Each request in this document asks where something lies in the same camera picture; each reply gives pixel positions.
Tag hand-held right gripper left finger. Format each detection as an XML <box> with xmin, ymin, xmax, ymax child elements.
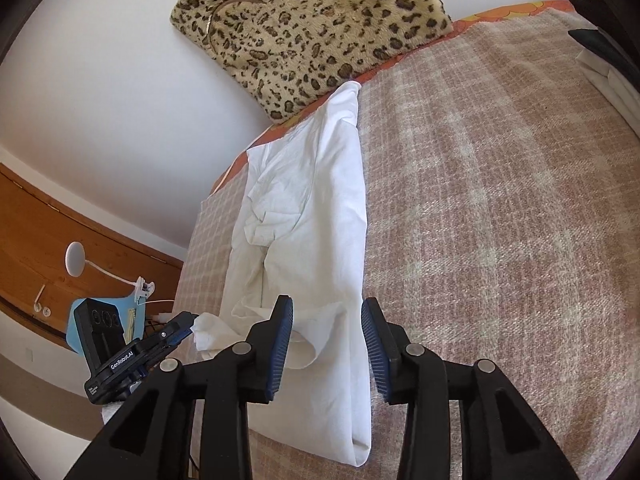
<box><xmin>64</xmin><ymin>295</ymin><xmax>294</xmax><ymax>480</ymax></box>

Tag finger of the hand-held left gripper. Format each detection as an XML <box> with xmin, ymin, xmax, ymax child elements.
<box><xmin>136</xmin><ymin>312</ymin><xmax>196</xmax><ymax>367</ymax></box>

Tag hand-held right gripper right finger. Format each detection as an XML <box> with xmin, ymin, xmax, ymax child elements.
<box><xmin>361</xmin><ymin>297</ymin><xmax>568</xmax><ymax>480</ymax></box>

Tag white t-shirt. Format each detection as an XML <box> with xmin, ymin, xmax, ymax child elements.
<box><xmin>192</xmin><ymin>80</ymin><xmax>374</xmax><ymax>469</ymax></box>

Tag white folded clothes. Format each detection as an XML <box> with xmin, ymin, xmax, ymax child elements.
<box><xmin>575</xmin><ymin>47</ymin><xmax>640</xmax><ymax>137</ymax></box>

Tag light blue chair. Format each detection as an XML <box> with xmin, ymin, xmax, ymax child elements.
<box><xmin>66</xmin><ymin>294</ymin><xmax>149</xmax><ymax>356</ymax></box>

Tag white clip lamp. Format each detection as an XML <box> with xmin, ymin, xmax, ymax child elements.
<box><xmin>64</xmin><ymin>241</ymin><xmax>156</xmax><ymax>306</ymax></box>

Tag pink checked blanket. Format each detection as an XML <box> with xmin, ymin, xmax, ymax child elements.
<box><xmin>175</xmin><ymin>10</ymin><xmax>640</xmax><ymax>480</ymax></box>

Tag leopard print cushion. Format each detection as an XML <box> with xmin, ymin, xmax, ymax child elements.
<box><xmin>169</xmin><ymin>0</ymin><xmax>455</xmax><ymax>125</ymax></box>

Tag orange bed sheet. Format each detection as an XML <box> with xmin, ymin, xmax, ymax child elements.
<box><xmin>210</xmin><ymin>0</ymin><xmax>576</xmax><ymax>196</ymax></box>

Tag black folded cloth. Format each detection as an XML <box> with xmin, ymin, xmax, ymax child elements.
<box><xmin>567</xmin><ymin>0</ymin><xmax>640</xmax><ymax>77</ymax></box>

